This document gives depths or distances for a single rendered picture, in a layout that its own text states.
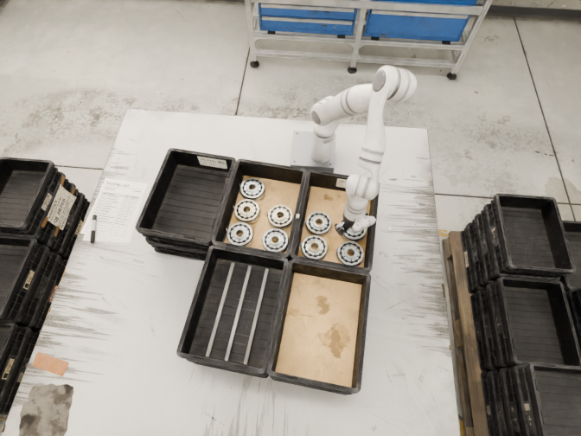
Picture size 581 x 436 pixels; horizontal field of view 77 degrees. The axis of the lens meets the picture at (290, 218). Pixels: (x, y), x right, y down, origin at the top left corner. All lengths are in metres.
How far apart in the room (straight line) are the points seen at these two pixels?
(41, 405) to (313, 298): 1.04
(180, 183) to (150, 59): 2.11
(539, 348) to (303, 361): 1.21
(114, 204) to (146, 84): 1.73
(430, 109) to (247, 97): 1.45
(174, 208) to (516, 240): 1.67
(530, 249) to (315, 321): 1.23
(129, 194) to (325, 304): 1.05
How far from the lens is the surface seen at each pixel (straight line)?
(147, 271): 1.69
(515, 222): 2.23
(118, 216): 1.85
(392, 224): 1.72
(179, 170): 1.73
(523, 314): 2.18
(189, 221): 1.58
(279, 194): 1.59
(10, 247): 2.46
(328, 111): 1.41
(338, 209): 1.56
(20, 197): 2.44
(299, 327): 1.38
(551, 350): 2.19
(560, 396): 2.04
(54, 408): 1.70
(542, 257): 2.21
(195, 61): 3.52
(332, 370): 1.37
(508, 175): 3.07
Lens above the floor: 2.19
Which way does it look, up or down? 63 degrees down
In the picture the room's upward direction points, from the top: straight up
